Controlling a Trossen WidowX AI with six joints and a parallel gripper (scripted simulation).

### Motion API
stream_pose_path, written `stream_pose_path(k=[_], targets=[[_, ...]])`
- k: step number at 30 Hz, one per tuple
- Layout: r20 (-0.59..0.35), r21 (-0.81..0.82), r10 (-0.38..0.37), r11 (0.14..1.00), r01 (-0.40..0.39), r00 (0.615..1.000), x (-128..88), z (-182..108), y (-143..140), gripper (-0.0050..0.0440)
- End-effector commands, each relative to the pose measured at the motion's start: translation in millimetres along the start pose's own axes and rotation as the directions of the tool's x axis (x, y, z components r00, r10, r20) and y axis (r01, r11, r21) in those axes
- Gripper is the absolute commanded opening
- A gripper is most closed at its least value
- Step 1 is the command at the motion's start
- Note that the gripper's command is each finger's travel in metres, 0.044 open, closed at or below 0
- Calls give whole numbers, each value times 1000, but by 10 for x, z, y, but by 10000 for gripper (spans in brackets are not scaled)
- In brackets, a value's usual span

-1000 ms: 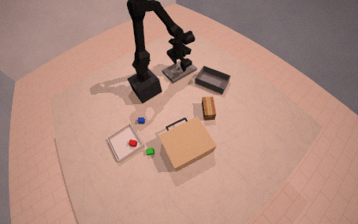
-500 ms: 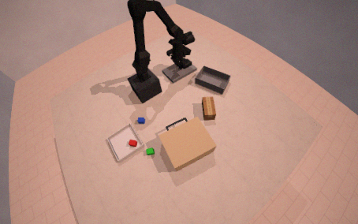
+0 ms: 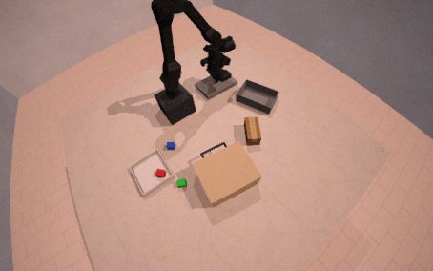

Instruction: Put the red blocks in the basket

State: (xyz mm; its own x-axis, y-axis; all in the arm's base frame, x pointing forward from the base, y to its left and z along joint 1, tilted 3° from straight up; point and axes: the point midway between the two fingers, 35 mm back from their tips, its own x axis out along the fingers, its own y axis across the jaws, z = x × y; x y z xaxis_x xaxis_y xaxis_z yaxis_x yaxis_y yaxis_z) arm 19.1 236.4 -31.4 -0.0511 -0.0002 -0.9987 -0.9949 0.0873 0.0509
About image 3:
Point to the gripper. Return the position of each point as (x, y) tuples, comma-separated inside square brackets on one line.
[(216, 72)]

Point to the small blue block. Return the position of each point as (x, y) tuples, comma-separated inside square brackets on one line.
[(170, 145)]

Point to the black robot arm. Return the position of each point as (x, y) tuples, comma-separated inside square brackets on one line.
[(164, 11)]

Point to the red block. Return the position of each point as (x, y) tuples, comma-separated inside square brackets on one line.
[(160, 173)]

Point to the small green block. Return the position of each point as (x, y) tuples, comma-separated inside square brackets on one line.
[(181, 183)]

